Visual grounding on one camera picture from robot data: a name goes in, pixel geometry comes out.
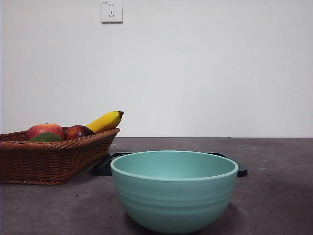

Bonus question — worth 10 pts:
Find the teal ribbed bowl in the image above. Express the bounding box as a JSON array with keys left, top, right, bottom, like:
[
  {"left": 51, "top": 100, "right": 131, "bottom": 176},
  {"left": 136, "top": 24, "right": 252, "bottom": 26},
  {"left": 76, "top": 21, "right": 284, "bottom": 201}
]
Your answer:
[{"left": 110, "top": 150, "right": 239, "bottom": 233}]

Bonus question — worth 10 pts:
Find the green avocado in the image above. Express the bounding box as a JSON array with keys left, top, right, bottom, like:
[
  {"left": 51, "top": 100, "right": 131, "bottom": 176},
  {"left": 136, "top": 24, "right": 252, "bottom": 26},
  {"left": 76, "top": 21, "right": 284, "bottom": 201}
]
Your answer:
[{"left": 28, "top": 132, "right": 64, "bottom": 142}]

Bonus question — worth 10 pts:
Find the yellow banana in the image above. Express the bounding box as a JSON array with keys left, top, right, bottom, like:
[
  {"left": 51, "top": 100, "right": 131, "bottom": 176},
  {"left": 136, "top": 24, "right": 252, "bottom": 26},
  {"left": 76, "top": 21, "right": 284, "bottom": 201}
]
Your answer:
[{"left": 85, "top": 111, "right": 125, "bottom": 134}]

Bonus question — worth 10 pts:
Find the black rectangular tray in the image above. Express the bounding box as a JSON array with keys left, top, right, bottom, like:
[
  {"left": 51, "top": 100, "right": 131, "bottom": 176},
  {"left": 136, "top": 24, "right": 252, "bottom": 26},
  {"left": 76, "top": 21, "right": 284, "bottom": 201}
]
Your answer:
[{"left": 91, "top": 152, "right": 248, "bottom": 177}]

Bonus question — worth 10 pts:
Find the small dark red apple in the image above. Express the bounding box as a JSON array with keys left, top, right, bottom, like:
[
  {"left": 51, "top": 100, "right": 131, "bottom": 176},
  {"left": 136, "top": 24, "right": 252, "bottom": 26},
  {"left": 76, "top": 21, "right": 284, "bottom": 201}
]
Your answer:
[{"left": 65, "top": 125, "right": 95, "bottom": 141}]

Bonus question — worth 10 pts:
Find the large red apple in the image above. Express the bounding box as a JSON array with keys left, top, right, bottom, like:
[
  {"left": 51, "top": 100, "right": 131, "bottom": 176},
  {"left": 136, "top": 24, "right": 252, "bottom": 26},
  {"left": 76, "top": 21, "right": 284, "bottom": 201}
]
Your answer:
[{"left": 26, "top": 123, "right": 66, "bottom": 142}]

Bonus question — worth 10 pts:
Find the brown wicker basket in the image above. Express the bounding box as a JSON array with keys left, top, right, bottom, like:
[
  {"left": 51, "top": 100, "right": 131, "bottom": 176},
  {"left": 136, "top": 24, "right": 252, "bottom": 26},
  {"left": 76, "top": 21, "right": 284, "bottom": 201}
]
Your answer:
[{"left": 0, "top": 127, "right": 121, "bottom": 186}]

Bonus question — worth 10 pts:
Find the white wall power socket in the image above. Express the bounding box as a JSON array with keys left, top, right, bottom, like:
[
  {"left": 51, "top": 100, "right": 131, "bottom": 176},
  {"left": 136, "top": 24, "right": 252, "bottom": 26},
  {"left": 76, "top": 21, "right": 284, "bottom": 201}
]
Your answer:
[{"left": 101, "top": 0, "right": 123, "bottom": 24}]

